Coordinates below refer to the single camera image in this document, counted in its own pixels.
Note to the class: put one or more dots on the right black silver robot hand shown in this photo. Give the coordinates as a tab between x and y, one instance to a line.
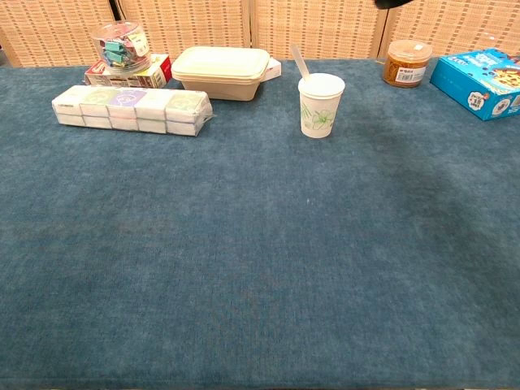
390	3

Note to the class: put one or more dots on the clear plastic straw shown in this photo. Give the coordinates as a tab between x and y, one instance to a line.
300	63

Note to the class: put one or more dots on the clear jar of rubber bands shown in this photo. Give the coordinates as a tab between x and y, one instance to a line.
407	63

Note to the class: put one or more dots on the blue cookie box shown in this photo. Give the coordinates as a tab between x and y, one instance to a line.
481	83

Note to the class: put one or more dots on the white paper cup with lid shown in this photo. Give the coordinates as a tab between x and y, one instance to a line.
321	107

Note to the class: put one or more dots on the small white box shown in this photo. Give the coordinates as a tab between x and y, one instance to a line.
274	69

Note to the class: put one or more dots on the beige lidded food container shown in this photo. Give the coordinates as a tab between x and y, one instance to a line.
221	71

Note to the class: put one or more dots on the bamboo folding screen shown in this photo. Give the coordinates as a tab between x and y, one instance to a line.
203	24

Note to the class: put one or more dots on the red and white carton box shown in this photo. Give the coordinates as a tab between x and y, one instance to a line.
154	75

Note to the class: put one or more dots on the clear jar of binder clips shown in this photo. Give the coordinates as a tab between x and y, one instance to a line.
122	46

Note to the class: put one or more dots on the wrapped pack of tissue packets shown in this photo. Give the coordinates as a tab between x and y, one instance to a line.
130	109

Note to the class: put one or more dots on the blue fabric table cover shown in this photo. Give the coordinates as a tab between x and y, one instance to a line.
243	243

